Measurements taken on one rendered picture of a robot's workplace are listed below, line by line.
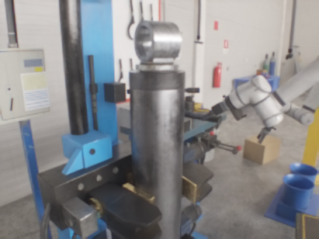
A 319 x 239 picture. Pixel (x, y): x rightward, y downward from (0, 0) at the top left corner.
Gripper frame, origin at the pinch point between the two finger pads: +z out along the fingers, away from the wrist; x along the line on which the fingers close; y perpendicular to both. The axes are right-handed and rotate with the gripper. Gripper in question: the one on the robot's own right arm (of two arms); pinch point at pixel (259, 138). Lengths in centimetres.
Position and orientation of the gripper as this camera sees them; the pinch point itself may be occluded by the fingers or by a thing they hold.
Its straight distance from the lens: 180.4
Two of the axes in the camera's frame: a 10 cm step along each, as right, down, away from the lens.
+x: 3.4, -1.5, 9.3
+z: -4.1, 8.6, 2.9
